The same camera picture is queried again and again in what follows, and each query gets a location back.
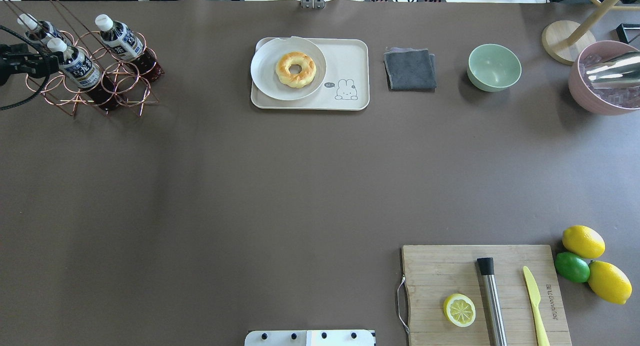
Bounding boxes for wooden cutting board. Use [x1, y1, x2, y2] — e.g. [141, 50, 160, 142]
[402, 245, 572, 345]

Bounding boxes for clear ice cubes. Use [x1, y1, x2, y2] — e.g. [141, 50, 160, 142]
[581, 60, 639, 107]

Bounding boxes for green lime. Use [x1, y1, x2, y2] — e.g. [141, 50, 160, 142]
[554, 252, 591, 283]

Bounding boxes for copper wire bottle rack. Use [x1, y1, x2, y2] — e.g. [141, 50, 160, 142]
[1, 0, 165, 116]

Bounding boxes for tea bottle with white cap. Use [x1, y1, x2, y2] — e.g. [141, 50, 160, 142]
[47, 38, 121, 112]

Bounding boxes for beige tray with bunny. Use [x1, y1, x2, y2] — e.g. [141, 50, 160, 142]
[250, 38, 370, 111]

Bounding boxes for yellow glazed donut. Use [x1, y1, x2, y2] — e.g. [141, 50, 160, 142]
[275, 52, 317, 89]

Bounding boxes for white plate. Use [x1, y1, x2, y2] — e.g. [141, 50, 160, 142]
[251, 37, 327, 101]

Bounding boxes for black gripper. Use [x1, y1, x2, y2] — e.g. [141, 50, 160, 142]
[0, 43, 59, 86]

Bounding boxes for pink bowl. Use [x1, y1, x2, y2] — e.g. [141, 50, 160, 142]
[568, 41, 639, 115]

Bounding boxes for steel muddler black tip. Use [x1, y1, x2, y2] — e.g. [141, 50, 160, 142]
[477, 257, 508, 345]

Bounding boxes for half lemon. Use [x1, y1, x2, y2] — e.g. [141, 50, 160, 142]
[442, 293, 477, 327]

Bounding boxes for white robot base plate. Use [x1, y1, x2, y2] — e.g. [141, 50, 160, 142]
[244, 328, 377, 345]

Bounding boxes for wooden stand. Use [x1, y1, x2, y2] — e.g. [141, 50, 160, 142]
[541, 0, 638, 66]

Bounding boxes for grey folded cloth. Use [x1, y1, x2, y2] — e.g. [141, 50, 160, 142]
[383, 47, 438, 91]

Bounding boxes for yellow lemon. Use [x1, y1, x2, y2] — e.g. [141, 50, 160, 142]
[587, 261, 633, 305]
[561, 225, 606, 259]

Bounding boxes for tea bottle in rack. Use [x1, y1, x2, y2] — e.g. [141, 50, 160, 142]
[94, 14, 163, 82]
[16, 14, 73, 51]

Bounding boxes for steel scoop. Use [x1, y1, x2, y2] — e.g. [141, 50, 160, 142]
[585, 51, 640, 89]

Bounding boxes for green bowl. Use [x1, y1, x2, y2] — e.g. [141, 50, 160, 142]
[466, 44, 522, 92]

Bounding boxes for yellow plastic knife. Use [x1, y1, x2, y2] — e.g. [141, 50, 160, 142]
[522, 266, 551, 346]

